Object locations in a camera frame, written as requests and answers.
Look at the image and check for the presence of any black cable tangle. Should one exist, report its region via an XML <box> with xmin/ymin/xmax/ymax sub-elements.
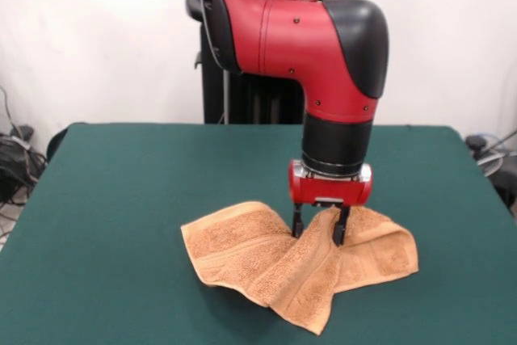
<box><xmin>0</xmin><ymin>85</ymin><xmax>49</xmax><ymax>207</ymax></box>

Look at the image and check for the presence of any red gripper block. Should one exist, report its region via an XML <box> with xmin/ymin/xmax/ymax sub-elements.
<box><xmin>288</xmin><ymin>161</ymin><xmax>374</xmax><ymax>247</ymax></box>

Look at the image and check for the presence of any grey chair base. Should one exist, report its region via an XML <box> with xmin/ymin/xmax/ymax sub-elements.
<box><xmin>476</xmin><ymin>149</ymin><xmax>505</xmax><ymax>178</ymax></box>

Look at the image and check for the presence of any small black adapter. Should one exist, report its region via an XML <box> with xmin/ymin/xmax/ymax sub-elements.
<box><xmin>464</xmin><ymin>136</ymin><xmax>489</xmax><ymax>151</ymax></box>

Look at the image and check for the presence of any dark green table cloth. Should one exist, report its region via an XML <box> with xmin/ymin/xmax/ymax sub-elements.
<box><xmin>0</xmin><ymin>121</ymin><xmax>517</xmax><ymax>345</ymax></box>

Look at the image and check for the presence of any black bulky object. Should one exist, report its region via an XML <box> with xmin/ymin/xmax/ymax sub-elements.
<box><xmin>493</xmin><ymin>169</ymin><xmax>517</xmax><ymax>207</ymax></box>

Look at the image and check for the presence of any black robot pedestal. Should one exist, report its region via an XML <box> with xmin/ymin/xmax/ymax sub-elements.
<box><xmin>185</xmin><ymin>0</ymin><xmax>348</xmax><ymax>124</ymax></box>

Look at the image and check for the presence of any orange terry towel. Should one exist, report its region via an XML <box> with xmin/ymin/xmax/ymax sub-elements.
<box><xmin>180</xmin><ymin>200</ymin><xmax>420</xmax><ymax>337</ymax></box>

